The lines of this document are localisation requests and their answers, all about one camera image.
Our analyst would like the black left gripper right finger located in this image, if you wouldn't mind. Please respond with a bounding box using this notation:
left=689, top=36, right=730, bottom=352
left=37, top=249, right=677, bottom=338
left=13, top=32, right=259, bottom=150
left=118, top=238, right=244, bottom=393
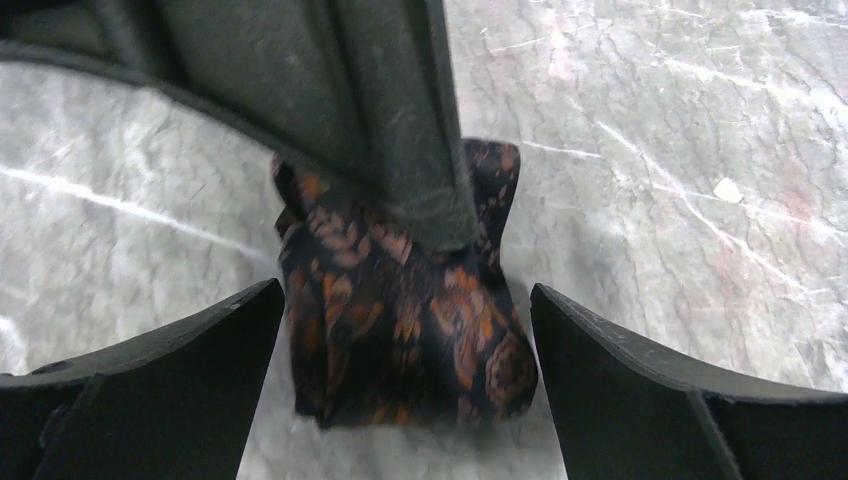
left=531, top=284, right=847, bottom=480

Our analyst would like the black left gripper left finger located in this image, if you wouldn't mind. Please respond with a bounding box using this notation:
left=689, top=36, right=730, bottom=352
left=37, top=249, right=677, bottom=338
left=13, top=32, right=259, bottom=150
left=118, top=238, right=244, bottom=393
left=1, top=279, right=285, bottom=480

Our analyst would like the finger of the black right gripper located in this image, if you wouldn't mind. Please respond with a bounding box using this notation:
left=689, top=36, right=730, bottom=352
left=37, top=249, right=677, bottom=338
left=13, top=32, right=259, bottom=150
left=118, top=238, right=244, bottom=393
left=1, top=0, right=478, bottom=250

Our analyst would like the navy orange paisley tie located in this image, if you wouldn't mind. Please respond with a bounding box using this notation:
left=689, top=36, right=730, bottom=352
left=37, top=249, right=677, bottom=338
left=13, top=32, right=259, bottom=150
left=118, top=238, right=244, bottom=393
left=272, top=138, right=538, bottom=429

